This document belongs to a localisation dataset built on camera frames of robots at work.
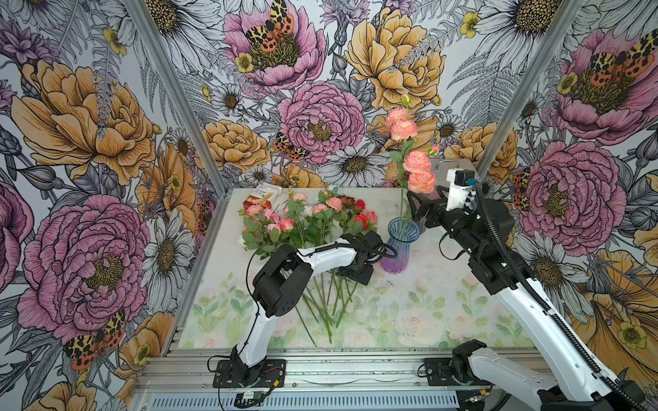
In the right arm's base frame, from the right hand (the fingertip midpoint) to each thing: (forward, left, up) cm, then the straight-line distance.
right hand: (418, 196), depth 67 cm
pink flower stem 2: (+24, +37, -33) cm, 55 cm away
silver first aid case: (+38, -23, -21) cm, 49 cm away
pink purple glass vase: (+4, 0, -21) cm, 22 cm away
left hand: (-5, +16, -37) cm, 41 cm away
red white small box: (+36, +53, -33) cm, 72 cm away
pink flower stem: (+26, +23, -31) cm, 47 cm away
